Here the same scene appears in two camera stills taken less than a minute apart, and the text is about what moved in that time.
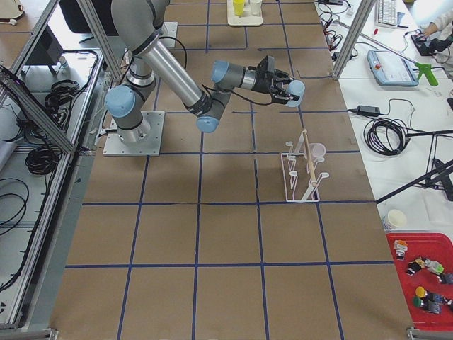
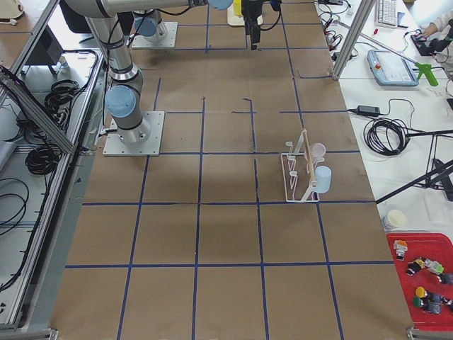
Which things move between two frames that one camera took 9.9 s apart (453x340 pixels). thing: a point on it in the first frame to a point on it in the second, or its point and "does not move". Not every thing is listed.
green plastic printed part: (426, 69) does not move
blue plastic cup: (297, 88) to (323, 178)
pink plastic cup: (317, 149) does not move
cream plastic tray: (247, 19) does not move
